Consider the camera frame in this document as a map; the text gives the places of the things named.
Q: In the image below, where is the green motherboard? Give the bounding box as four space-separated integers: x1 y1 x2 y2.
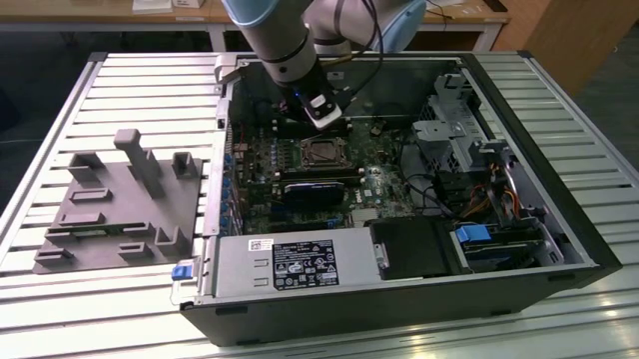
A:
227 119 419 235

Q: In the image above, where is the CPU socket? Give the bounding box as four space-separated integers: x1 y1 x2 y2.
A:
297 136 351 169

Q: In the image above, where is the silver CPU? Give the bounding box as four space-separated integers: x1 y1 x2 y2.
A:
309 144 340 162

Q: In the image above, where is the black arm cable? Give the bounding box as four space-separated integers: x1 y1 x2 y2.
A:
333 0 387 109

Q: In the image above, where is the coloured wire bundle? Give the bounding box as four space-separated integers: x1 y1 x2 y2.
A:
462 185 534 225

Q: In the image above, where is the small silver heat sink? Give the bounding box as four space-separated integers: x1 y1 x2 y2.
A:
351 209 379 226

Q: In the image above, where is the blue disk carrier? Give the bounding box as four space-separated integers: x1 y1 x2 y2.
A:
456 223 494 248

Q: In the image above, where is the black wire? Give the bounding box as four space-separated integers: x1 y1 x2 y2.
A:
403 172 459 220

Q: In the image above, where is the black drive box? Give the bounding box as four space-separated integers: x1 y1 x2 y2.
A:
367 216 455 281

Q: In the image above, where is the metal drive cage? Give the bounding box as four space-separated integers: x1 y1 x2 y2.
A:
411 73 511 174

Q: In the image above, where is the black graphics card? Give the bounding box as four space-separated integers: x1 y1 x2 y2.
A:
280 179 347 210

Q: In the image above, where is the metal disk bay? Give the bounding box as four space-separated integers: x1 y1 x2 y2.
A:
448 218 568 274

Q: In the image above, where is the wooden cabinet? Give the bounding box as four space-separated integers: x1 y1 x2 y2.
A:
491 0 639 97

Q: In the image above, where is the grey parts rack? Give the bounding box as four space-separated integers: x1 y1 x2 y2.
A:
29 129 208 276

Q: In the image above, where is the grey power supply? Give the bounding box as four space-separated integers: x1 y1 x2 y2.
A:
196 227 387 300

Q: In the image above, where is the black PC case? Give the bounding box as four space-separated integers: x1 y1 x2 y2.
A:
177 51 624 347

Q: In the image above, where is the metal socket cover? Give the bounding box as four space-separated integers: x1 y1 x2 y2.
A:
299 137 351 168

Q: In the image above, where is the grey case handle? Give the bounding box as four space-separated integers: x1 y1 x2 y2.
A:
213 54 251 86

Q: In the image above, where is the wooden desk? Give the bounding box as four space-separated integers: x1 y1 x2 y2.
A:
0 0 511 52

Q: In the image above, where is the white box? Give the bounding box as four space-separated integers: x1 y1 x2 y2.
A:
131 0 173 14

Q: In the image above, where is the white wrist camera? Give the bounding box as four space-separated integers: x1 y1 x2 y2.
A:
304 93 344 130

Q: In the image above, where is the black RAM slot pair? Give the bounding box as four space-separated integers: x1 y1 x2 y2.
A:
276 116 351 138

